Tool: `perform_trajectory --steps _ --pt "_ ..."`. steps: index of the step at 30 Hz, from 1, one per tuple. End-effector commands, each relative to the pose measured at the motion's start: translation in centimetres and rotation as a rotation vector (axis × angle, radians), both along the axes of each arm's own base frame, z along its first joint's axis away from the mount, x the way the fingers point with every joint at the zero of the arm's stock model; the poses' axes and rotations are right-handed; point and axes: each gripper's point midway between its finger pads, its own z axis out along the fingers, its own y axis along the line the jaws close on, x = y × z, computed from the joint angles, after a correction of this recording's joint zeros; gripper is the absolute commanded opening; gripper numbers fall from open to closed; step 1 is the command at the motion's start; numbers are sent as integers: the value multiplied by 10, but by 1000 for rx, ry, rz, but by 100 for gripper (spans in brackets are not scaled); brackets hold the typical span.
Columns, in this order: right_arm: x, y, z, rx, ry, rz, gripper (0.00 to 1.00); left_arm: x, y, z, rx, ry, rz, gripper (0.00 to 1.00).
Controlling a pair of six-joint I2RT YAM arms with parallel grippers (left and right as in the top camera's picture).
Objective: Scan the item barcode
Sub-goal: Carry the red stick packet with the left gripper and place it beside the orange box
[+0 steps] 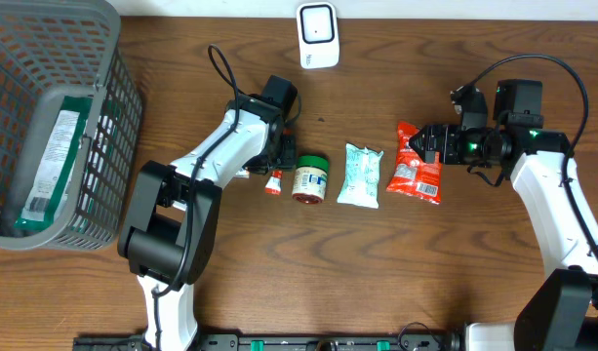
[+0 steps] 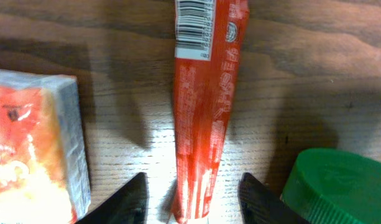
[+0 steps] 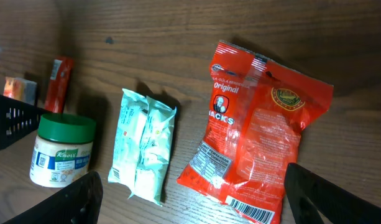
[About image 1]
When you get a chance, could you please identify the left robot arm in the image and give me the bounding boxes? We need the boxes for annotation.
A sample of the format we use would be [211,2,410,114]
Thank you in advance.
[117,75,299,350]

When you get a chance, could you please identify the small red stick packet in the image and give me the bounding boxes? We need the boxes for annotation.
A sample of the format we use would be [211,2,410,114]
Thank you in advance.
[264,171,283,195]

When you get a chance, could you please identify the pale green tissue pack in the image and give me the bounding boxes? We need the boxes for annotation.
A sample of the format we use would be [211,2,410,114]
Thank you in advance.
[337,143,384,209]

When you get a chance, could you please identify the green white packet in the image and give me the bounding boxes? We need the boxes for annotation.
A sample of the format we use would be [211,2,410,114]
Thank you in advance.
[14,97,93,231]

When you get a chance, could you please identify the green lid seasoning jar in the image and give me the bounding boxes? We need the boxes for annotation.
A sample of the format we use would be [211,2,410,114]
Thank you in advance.
[292,155,329,205]

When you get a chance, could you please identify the white barcode scanner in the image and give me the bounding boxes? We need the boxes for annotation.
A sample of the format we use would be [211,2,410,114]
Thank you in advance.
[296,1,340,69]

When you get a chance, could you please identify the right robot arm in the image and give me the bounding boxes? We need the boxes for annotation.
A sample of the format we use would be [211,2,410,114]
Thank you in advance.
[409,79,598,350]

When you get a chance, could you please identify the grey plastic mesh basket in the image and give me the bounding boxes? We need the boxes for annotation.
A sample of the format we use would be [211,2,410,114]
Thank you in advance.
[0,1,143,251]

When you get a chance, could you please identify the small orange carton box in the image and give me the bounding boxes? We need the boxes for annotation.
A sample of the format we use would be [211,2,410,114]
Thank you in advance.
[235,169,250,178]

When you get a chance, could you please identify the red snack bag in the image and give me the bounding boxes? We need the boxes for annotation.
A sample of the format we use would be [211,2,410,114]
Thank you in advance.
[386,122,442,205]

